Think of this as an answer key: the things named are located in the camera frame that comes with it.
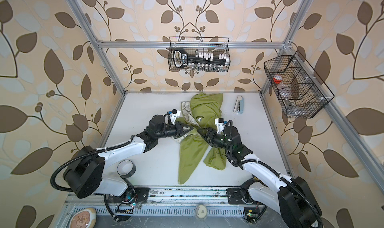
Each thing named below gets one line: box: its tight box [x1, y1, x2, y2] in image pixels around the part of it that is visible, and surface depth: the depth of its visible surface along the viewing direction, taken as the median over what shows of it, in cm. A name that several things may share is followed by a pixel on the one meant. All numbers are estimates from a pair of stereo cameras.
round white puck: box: [195, 204, 208, 219], surface depth 62 cm
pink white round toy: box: [69, 207, 97, 228], surface depth 68 cm
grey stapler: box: [232, 95, 244, 114], surface depth 110 cm
